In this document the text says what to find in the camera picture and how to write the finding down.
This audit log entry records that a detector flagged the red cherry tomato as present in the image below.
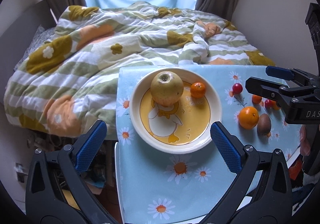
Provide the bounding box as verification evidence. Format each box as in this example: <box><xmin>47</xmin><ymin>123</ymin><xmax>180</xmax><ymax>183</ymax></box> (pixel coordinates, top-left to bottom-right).
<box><xmin>232</xmin><ymin>83</ymin><xmax>243</xmax><ymax>95</ymax></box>
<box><xmin>264</xmin><ymin>99</ymin><xmax>274</xmax><ymax>109</ymax></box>

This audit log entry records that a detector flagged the small orange tangerine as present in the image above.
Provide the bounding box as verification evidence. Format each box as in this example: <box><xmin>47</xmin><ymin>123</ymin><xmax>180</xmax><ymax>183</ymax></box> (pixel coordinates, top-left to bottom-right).
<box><xmin>190</xmin><ymin>82</ymin><xmax>206</xmax><ymax>99</ymax></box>
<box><xmin>252</xmin><ymin>94</ymin><xmax>262</xmax><ymax>105</ymax></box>

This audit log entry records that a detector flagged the brown kiwi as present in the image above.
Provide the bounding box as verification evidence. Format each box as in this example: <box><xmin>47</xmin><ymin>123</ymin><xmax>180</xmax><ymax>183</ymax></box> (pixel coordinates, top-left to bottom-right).
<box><xmin>257</xmin><ymin>113</ymin><xmax>271</xmax><ymax>135</ymax></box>

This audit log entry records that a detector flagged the large orange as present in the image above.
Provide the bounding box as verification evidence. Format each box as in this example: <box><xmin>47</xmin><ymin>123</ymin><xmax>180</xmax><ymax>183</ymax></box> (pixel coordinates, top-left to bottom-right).
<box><xmin>238</xmin><ymin>106</ymin><xmax>259</xmax><ymax>130</ymax></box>

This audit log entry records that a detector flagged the large yellow pear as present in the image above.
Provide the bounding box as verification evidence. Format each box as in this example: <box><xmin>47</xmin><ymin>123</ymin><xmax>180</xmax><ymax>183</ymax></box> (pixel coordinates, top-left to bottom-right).
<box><xmin>150</xmin><ymin>71</ymin><xmax>184</xmax><ymax>107</ymax></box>

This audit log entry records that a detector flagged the orange tomato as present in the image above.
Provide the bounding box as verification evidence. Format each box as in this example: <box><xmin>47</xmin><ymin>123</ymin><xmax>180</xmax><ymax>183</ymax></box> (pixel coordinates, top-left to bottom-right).
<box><xmin>271</xmin><ymin>100</ymin><xmax>281</xmax><ymax>111</ymax></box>

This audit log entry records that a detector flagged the person's right hand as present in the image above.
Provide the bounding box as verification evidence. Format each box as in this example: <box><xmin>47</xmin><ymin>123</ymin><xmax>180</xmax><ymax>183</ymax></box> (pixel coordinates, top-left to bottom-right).
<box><xmin>299</xmin><ymin>125</ymin><xmax>311</xmax><ymax>156</ymax></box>

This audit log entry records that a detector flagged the cream bowl with duck print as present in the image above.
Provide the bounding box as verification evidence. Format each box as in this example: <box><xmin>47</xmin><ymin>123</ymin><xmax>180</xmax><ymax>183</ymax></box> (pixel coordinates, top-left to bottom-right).
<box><xmin>129</xmin><ymin>67</ymin><xmax>222</xmax><ymax>154</ymax></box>

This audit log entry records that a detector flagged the striped floral quilt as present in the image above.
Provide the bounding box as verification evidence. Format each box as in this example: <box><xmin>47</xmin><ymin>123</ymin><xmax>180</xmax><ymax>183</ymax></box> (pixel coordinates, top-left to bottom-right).
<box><xmin>3</xmin><ymin>2</ymin><xmax>273</xmax><ymax>138</ymax></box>

